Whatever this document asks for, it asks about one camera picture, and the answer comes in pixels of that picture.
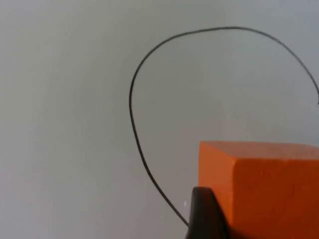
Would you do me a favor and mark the orange cube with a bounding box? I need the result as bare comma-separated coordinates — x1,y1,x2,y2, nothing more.
198,140,319,239

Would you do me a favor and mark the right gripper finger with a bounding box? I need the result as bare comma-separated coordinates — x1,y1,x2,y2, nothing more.
183,186,230,239

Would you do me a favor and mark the grey-framed whiteboard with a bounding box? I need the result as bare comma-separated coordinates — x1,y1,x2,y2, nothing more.
0,0,319,239

